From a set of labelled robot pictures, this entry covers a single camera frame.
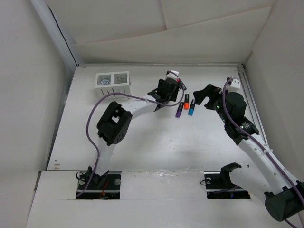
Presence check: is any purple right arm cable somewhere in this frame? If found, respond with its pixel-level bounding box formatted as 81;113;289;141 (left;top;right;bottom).
222;78;304;228

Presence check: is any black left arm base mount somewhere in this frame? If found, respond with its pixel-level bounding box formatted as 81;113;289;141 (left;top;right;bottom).
76;166;122;200

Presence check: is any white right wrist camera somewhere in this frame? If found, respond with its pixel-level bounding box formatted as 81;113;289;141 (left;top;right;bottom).
226;77;241;92

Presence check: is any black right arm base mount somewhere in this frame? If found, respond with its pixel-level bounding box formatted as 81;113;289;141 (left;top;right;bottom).
200;162;251;200

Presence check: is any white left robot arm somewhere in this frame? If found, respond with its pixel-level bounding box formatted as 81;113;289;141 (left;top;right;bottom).
89;77;186;188

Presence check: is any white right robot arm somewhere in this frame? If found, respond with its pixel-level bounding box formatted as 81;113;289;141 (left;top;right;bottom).
193;84;304;222

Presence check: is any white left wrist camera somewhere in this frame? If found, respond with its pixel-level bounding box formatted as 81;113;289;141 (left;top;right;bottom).
165;70;180;82

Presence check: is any purple highlighter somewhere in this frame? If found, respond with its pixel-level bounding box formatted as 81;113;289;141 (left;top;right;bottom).
175;102;184;118

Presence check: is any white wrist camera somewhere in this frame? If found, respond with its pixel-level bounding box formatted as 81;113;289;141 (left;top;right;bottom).
165;70;180;82
226;77;241;92

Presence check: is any white slatted organizer box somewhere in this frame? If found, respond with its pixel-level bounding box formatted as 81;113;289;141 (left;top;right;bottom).
95;71;131;99

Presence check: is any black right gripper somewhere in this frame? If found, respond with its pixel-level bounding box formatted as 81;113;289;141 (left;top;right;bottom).
193;84;232;124

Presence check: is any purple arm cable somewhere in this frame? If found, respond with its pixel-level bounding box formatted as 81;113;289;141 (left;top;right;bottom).
222;78;304;228
76;70;187;198

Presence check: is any clear jar of pins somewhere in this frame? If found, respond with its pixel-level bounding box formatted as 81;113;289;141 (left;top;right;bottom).
100;79;111;86

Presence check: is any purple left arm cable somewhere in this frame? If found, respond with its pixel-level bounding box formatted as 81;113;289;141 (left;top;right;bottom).
76;70;187;198

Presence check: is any orange highlighter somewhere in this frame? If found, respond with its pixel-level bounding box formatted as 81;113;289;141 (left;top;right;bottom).
184;94;190;110

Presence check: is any blue highlighter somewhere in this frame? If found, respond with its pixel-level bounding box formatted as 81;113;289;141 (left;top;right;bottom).
188;99;196;116

